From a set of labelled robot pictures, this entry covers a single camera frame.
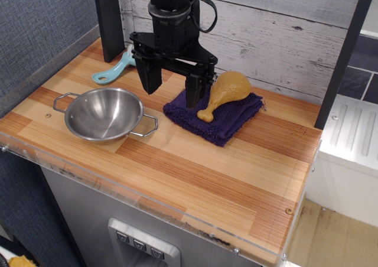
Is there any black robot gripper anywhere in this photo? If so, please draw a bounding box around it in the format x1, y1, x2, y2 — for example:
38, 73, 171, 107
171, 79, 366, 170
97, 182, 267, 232
130, 1, 217, 109

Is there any light blue dish brush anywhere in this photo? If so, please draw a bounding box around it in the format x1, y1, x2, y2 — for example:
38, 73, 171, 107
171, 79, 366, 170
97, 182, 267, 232
92, 44, 136, 84

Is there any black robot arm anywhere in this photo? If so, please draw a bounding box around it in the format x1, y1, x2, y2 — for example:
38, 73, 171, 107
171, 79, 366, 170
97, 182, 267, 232
129, 0, 218, 108

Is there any violet folded towel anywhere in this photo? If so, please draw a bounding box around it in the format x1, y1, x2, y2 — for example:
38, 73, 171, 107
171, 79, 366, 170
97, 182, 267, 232
163, 90, 263, 147

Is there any yellow plastic chicken drumstick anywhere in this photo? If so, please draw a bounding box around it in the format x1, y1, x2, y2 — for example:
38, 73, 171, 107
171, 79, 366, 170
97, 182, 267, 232
197, 71, 252, 123

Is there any silver toy fridge dispenser panel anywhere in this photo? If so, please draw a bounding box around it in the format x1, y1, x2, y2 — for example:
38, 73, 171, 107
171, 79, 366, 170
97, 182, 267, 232
107, 217, 181, 266

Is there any clear acrylic table edge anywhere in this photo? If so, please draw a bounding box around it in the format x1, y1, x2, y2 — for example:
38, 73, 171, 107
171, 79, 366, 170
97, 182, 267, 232
1, 133, 287, 266

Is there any white ribbed sink counter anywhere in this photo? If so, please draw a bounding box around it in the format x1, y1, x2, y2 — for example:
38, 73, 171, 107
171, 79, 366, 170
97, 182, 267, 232
320, 95, 377, 170

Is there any yellow object bottom left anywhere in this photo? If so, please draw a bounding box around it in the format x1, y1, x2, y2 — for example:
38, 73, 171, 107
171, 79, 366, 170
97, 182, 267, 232
8, 256, 36, 267

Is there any stainless steel two-handled bowl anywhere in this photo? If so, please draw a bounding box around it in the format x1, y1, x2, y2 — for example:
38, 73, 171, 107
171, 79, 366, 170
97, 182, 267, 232
53, 87, 158, 143

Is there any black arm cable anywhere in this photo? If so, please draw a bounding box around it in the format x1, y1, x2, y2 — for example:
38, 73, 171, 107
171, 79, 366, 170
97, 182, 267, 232
188, 0, 219, 34

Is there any dark right frame post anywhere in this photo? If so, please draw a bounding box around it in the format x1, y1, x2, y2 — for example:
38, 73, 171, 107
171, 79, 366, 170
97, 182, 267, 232
314, 0, 372, 129

